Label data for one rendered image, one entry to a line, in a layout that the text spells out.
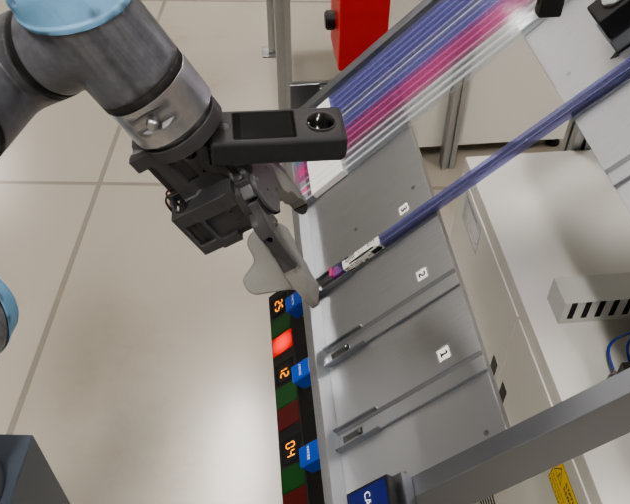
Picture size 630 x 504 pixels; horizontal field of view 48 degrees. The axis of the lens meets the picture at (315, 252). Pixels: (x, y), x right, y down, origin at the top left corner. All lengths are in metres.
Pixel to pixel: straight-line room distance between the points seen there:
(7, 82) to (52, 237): 1.59
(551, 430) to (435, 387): 0.14
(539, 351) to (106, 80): 0.71
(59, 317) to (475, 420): 1.40
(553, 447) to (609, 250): 0.59
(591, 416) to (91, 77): 0.47
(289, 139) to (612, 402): 0.33
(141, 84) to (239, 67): 2.21
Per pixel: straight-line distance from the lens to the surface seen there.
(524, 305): 1.08
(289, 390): 0.90
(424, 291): 0.80
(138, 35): 0.54
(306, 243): 0.97
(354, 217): 0.94
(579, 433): 0.66
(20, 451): 1.06
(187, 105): 0.57
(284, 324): 0.96
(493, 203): 1.23
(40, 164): 2.43
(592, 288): 1.07
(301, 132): 0.60
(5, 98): 0.57
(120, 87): 0.55
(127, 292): 1.94
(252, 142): 0.59
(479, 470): 0.67
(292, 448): 0.86
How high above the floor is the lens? 1.41
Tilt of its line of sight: 46 degrees down
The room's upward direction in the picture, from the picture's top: straight up
